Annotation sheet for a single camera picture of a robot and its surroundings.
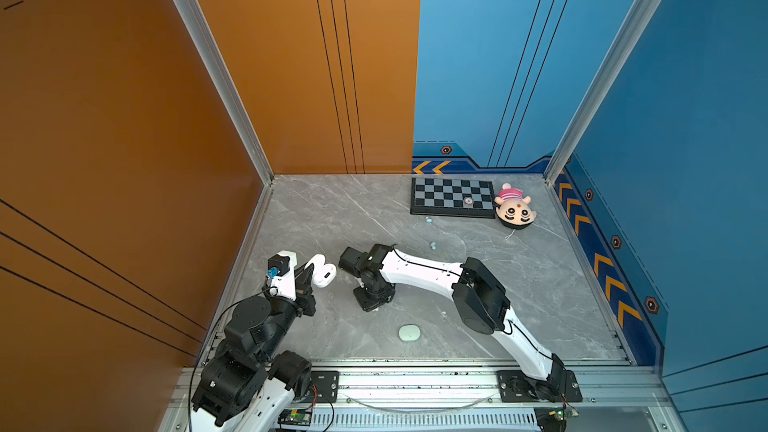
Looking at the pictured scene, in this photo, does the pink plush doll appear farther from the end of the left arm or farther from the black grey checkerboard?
the end of the left arm

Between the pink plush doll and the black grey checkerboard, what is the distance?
0.10ft

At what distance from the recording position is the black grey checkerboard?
1081 mm

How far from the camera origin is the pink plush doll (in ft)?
3.32
